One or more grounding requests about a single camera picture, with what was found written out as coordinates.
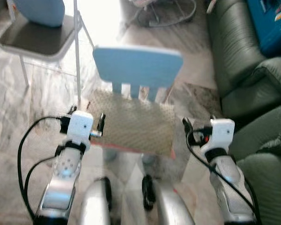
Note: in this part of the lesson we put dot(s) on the metal swivel chair base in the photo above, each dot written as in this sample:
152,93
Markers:
161,16

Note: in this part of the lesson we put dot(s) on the blue printed box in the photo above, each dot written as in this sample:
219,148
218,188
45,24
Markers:
271,23

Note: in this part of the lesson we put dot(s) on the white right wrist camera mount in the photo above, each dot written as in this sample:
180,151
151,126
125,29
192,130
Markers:
221,132

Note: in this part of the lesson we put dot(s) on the silver robot left leg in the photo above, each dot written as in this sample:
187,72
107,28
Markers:
93,206

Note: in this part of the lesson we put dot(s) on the small light blue chair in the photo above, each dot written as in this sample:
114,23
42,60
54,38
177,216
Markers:
138,65

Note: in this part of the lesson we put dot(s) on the beige textured pillow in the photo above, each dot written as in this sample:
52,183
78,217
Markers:
131,124

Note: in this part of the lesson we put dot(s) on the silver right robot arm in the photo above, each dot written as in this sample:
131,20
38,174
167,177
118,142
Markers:
227,187

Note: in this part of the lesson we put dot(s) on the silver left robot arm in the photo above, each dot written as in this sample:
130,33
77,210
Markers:
61,187

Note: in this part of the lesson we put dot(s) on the silver robot right leg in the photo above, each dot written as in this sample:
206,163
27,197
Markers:
168,208

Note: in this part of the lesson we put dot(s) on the green leather sofa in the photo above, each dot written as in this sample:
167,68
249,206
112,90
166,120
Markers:
248,70

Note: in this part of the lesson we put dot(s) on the silver robot leg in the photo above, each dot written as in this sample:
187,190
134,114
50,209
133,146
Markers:
93,206
168,208

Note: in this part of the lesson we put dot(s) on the grey folding chair blue back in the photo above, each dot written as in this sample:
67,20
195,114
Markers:
35,35

